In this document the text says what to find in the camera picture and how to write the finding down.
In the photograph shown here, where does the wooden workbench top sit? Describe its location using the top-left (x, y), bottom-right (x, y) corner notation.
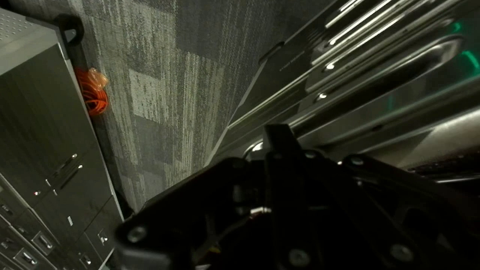
top-left (208, 0), bottom-right (480, 187)

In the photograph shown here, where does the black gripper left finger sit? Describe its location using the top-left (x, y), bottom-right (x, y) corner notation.
top-left (113, 122), bottom-right (286, 270)

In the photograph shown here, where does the dark grey drawer cabinet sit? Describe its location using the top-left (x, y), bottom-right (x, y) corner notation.
top-left (0, 5), bottom-right (127, 270)

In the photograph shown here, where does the orange cable bundle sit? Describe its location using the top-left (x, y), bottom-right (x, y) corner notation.
top-left (73, 65), bottom-right (109, 118)

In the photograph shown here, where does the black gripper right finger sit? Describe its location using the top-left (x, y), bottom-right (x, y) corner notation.
top-left (281, 122), bottom-right (480, 270)

